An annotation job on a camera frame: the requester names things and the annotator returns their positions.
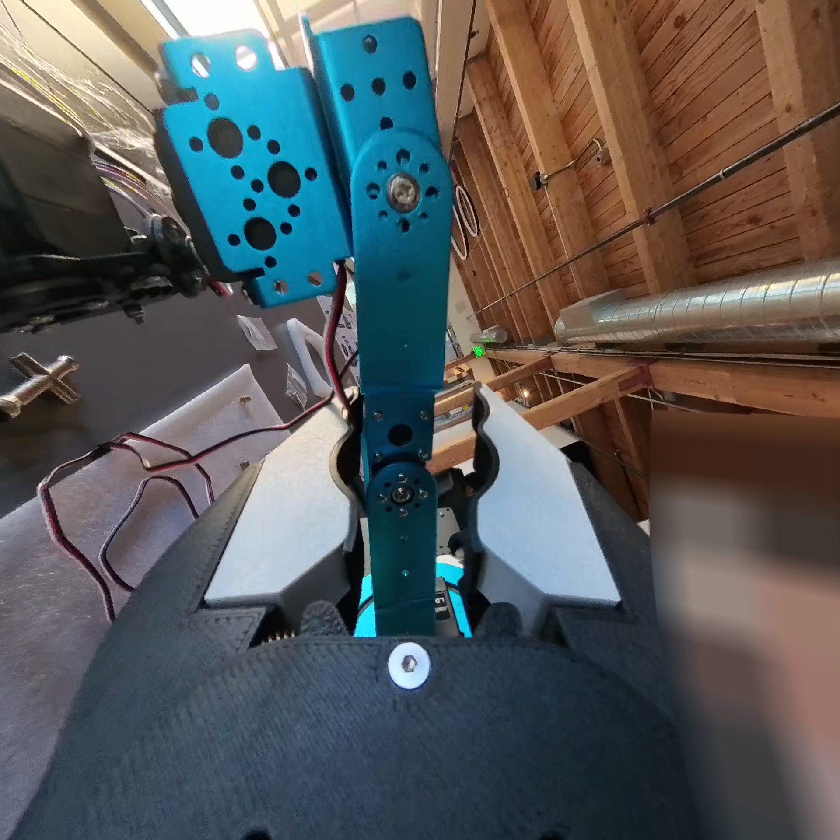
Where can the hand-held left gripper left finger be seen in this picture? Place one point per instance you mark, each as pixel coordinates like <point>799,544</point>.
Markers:
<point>282,525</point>

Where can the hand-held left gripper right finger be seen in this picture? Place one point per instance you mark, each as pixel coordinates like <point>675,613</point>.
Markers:
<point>544,525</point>

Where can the blue toy robot arm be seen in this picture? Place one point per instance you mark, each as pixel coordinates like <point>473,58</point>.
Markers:
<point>400,295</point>

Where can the scattered small parts bags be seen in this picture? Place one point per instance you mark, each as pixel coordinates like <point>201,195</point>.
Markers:
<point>256,331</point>

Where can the white foam sheet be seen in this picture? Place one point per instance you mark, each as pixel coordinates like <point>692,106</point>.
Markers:
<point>39,623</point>

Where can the metal cross wrench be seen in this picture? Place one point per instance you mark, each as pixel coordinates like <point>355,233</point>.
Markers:
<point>39,387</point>

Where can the crumpled clear plastic bag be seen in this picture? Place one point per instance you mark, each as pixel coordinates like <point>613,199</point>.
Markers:
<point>85,85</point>

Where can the silver air duct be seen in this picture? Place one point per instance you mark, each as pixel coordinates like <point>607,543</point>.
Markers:
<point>722,308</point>

